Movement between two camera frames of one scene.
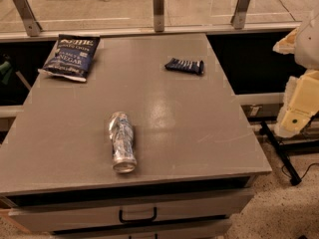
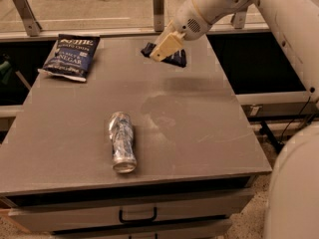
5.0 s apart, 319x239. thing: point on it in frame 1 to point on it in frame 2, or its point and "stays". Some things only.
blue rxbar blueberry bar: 196,67 to 178,58
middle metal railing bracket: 159,9 stays
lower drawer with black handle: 214,229 stays
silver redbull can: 121,132 stays
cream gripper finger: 287,44 to 167,31
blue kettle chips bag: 73,57 stays
